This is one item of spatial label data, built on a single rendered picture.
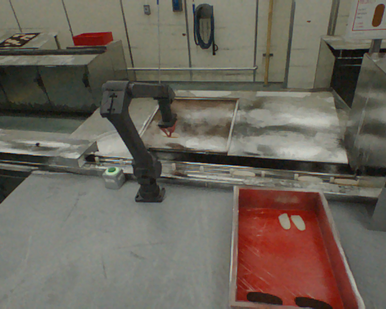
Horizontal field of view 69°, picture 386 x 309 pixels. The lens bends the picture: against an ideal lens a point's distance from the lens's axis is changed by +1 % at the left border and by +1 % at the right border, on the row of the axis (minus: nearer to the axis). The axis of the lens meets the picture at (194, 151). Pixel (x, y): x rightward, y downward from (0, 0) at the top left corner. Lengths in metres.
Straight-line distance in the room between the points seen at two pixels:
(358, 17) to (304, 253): 1.25
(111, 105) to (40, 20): 5.44
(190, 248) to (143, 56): 4.60
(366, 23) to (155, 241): 1.49
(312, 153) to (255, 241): 0.55
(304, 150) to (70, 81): 3.33
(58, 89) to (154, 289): 3.64
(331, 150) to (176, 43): 4.01
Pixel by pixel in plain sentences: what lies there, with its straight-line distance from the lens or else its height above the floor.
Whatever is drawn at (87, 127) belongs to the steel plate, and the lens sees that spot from 2.02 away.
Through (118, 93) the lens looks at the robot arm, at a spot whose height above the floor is 1.33.
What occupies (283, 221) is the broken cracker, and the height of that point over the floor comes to 0.83.
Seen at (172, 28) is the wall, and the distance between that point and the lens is 5.05.
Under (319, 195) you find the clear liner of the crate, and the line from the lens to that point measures 1.11.
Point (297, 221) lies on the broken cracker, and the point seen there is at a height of 0.83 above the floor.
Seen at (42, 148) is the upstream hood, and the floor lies 0.92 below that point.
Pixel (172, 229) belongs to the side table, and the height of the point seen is 0.82.
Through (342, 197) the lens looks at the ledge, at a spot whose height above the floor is 0.84.
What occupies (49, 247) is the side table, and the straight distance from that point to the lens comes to 1.21.
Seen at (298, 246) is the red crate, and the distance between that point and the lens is 1.05.
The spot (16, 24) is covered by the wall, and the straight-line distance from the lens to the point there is 6.71.
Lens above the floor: 1.62
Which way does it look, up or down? 32 degrees down
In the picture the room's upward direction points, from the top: 5 degrees counter-clockwise
